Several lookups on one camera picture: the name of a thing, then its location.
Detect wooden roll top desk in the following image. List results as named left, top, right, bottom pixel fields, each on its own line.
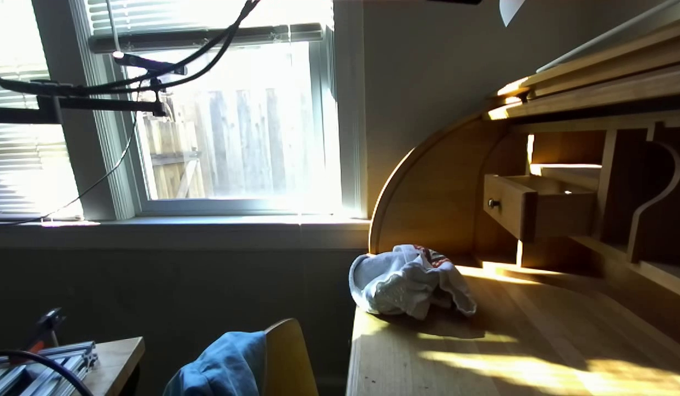
left=344, top=0, right=680, bottom=396

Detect crumpled white cloth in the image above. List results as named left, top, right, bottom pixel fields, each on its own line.
left=344, top=241, right=479, bottom=322

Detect wooden fence outside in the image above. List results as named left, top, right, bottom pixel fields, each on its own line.
left=136, top=86, right=314, bottom=203

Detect yellow chair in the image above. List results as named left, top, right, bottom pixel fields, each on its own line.
left=261, top=316, right=320, bottom=396

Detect small wooden drawer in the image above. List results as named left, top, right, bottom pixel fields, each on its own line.
left=482, top=171, right=598, bottom=241

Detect blue cloth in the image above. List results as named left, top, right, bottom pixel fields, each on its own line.
left=161, top=329, right=269, bottom=396

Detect black mounting bar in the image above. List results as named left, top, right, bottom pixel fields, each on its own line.
left=0, top=77, right=172, bottom=125

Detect small wooden side table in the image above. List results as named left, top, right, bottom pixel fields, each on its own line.
left=0, top=334, right=147, bottom=396

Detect white window blinds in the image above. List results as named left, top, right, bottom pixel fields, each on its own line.
left=0, top=0, right=333, bottom=223

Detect thin grey flat board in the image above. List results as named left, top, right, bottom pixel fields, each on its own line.
left=534, top=0, right=680, bottom=74

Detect aluminium rails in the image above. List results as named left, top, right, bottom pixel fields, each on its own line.
left=0, top=339, right=101, bottom=396

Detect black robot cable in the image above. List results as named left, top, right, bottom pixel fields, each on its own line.
left=0, top=0, right=261, bottom=98

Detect window frame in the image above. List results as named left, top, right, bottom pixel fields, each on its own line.
left=0, top=0, right=369, bottom=250

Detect red handled tool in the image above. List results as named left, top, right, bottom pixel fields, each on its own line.
left=24, top=306, right=69, bottom=356

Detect thick black cable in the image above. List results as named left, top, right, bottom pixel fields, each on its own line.
left=0, top=349, right=96, bottom=396

